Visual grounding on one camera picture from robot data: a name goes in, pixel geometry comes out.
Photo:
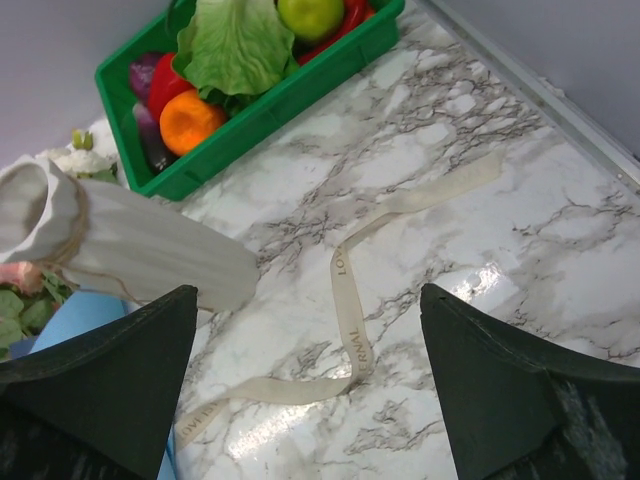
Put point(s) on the white ribbed ceramic vase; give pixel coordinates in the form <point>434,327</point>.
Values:
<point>105,238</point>

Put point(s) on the green plastic basket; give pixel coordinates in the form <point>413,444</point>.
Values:
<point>285,101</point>

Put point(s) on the aluminium rail frame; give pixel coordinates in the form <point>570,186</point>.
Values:
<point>549,101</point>

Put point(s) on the green apple toy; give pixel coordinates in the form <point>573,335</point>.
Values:
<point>311,21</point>

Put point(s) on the purple onion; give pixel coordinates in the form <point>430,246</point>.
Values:
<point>141,72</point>

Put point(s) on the orange pumpkin toy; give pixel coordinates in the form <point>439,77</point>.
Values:
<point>186,121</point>

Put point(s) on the cream printed ribbon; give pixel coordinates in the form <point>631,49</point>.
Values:
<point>348,307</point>

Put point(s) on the green lettuce toy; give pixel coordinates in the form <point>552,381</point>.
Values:
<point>233,52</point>

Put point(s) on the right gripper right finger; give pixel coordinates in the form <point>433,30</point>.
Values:
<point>516,406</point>

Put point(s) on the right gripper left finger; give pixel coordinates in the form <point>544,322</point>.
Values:
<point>101,404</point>

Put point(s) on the red bell pepper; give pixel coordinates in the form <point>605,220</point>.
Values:
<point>166,84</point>

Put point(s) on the red chili peppers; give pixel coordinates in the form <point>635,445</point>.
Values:
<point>356,12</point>

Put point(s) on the purple eggplant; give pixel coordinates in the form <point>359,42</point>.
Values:
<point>158,157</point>

